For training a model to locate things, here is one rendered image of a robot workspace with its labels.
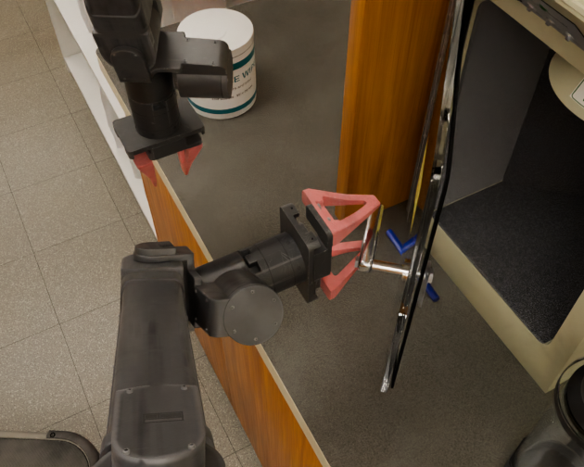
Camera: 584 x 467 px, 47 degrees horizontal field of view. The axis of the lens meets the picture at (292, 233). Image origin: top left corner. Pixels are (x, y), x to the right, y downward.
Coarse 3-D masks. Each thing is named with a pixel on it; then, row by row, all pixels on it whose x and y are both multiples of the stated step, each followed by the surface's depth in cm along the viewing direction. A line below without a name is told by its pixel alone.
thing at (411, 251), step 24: (456, 0) 66; (456, 24) 64; (456, 48) 62; (432, 120) 71; (432, 144) 60; (432, 168) 52; (432, 192) 53; (408, 216) 98; (408, 240) 78; (408, 264) 65; (408, 288) 64; (384, 384) 80
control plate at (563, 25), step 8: (528, 0) 56; (536, 0) 53; (536, 8) 57; (552, 8) 51; (544, 16) 57; (552, 16) 53; (560, 16) 51; (552, 24) 57; (560, 24) 54; (568, 24) 51; (560, 32) 58; (568, 32) 55; (576, 32) 52; (576, 40) 55
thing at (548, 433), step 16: (576, 368) 66; (560, 384) 65; (560, 400) 64; (544, 416) 71; (544, 432) 70; (560, 432) 66; (576, 432) 62; (528, 448) 74; (544, 448) 70; (560, 448) 67; (576, 448) 65; (528, 464) 74; (544, 464) 71; (560, 464) 68; (576, 464) 66
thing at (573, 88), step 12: (552, 60) 71; (564, 60) 69; (552, 72) 70; (564, 72) 68; (576, 72) 67; (552, 84) 69; (564, 84) 68; (576, 84) 66; (564, 96) 68; (576, 96) 66; (576, 108) 67
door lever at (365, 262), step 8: (376, 216) 73; (368, 224) 72; (376, 224) 72; (368, 232) 71; (376, 232) 71; (368, 240) 71; (376, 240) 71; (368, 248) 70; (360, 256) 70; (368, 256) 69; (360, 264) 69; (368, 264) 69; (376, 264) 69; (384, 264) 69; (392, 264) 69; (400, 264) 69; (368, 272) 70; (392, 272) 69; (400, 272) 69; (400, 280) 70
